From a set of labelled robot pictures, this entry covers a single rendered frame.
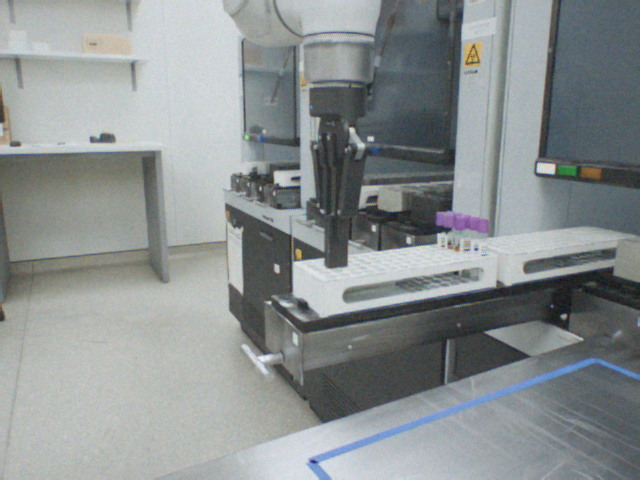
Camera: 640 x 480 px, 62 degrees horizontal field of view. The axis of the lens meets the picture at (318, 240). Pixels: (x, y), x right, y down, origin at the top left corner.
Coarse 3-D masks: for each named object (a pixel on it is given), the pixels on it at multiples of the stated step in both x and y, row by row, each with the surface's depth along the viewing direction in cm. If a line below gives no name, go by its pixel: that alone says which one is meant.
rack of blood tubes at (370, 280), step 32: (352, 256) 80; (384, 256) 80; (416, 256) 81; (448, 256) 81; (480, 256) 80; (320, 288) 68; (352, 288) 81; (384, 288) 83; (416, 288) 82; (448, 288) 77
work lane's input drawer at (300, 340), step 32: (512, 288) 81; (544, 288) 84; (576, 288) 86; (288, 320) 71; (320, 320) 68; (352, 320) 70; (384, 320) 71; (416, 320) 73; (448, 320) 76; (480, 320) 78; (512, 320) 81; (288, 352) 71; (320, 352) 68; (352, 352) 70; (384, 352) 72
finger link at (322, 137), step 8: (320, 136) 70; (320, 144) 70; (320, 152) 71; (320, 160) 71; (328, 160) 71; (328, 168) 71; (328, 176) 71; (328, 184) 72; (328, 192) 72; (328, 200) 72; (328, 208) 72
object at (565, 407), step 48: (480, 384) 51; (528, 384) 51; (576, 384) 51; (624, 384) 51; (336, 432) 43; (384, 432) 43; (432, 432) 43; (480, 432) 43; (528, 432) 43; (576, 432) 43; (624, 432) 43
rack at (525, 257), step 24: (504, 240) 90; (528, 240) 90; (552, 240) 90; (576, 240) 90; (600, 240) 90; (504, 264) 82; (528, 264) 97; (552, 264) 96; (576, 264) 95; (600, 264) 90
